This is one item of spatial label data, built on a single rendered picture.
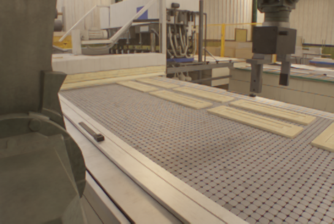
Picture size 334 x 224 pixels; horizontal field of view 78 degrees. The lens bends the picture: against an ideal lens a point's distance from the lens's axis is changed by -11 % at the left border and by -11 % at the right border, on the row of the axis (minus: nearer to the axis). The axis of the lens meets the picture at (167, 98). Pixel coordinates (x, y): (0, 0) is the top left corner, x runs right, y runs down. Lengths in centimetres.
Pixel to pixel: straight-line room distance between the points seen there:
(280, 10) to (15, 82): 112
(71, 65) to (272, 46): 230
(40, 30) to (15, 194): 44
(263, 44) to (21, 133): 103
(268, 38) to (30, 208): 108
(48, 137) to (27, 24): 31
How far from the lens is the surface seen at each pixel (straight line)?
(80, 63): 291
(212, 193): 87
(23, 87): 69
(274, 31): 114
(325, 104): 460
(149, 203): 86
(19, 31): 71
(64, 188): 43
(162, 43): 380
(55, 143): 60
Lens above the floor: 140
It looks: 15 degrees down
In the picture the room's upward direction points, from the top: straight up
